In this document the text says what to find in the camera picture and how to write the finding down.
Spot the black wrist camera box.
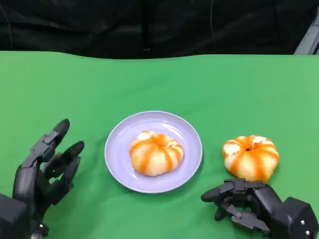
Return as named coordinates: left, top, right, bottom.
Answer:
left=0, top=193, right=34, bottom=239
left=269, top=196, right=319, bottom=239

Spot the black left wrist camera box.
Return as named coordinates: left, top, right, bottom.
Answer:
left=0, top=193, right=34, bottom=239

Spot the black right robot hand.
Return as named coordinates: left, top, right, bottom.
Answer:
left=201, top=178, right=285, bottom=236

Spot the black backdrop curtain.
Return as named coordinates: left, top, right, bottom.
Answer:
left=0, top=0, right=319, bottom=60

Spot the lilac plate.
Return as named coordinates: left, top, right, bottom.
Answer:
left=104, top=111, right=203, bottom=194

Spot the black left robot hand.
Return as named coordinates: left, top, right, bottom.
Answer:
left=12, top=119, right=85, bottom=220

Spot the grey metal frame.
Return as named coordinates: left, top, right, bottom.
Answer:
left=294, top=21, right=319, bottom=55

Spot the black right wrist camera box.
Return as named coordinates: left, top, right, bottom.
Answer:
left=269, top=196, right=319, bottom=239

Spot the green table cloth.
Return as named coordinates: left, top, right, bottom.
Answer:
left=0, top=50, right=319, bottom=239

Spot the orange white toy bread roll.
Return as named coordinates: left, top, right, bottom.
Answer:
left=129, top=130, right=184, bottom=177
left=222, top=135, right=280, bottom=182

